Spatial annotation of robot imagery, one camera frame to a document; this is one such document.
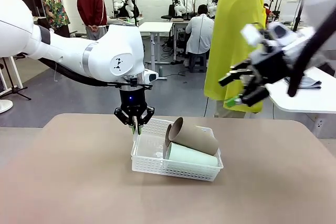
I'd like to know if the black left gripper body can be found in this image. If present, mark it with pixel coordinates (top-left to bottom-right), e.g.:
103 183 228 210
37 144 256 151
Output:
119 87 148 117

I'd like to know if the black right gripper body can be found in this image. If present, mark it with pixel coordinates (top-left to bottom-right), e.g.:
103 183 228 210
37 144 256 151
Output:
249 50 291 86

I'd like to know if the blue grey cloth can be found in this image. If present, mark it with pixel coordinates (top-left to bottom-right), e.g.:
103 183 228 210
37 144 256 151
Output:
285 76 322 90

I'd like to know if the white perforated plastic basket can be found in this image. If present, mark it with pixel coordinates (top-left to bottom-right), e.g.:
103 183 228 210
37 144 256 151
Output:
130 118 224 182

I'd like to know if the brown paper cup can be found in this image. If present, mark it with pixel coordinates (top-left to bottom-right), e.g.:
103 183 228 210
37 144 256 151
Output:
164 116 220 156

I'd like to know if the mint green cup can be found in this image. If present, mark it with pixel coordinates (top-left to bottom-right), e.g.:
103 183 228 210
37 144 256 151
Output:
164 142 218 168

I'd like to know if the person in yellow poncho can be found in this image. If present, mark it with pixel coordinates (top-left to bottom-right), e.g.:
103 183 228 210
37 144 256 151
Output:
204 0 267 119

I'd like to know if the grey stool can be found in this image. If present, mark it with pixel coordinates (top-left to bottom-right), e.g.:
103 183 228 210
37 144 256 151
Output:
188 53 207 73

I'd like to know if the seated person in white coat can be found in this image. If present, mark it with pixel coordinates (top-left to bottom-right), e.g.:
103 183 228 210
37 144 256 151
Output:
185 4 215 59

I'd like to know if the large white table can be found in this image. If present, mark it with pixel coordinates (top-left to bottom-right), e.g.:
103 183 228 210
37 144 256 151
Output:
267 66 336 113

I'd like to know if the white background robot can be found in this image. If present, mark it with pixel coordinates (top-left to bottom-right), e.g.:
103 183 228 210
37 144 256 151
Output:
172 0 184 16
205 0 220 17

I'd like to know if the white standing desk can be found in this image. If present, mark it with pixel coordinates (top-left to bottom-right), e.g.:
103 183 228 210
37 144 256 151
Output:
139 22 173 80

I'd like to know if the black office chair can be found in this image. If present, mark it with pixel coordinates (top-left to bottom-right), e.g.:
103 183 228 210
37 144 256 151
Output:
161 5 176 22

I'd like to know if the person in red sweater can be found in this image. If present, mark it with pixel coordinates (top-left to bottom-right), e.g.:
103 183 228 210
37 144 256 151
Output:
77 0 108 41

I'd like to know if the black tripod stand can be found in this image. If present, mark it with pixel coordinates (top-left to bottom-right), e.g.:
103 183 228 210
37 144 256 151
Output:
0 56 32 101

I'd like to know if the person in floral shirt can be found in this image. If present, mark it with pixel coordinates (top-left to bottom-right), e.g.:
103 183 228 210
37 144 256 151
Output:
39 0 71 37

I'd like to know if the white round fan base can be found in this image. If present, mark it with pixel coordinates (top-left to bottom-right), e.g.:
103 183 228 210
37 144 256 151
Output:
0 99 14 114

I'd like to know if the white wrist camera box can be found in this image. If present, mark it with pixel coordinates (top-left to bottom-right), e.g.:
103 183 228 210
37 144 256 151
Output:
240 24 260 46
143 68 159 82

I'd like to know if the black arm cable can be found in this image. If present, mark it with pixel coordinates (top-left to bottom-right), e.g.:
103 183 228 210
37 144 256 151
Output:
287 11 336 98
39 57 124 87

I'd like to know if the black camera stand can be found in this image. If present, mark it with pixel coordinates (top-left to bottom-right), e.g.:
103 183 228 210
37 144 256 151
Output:
293 0 307 32

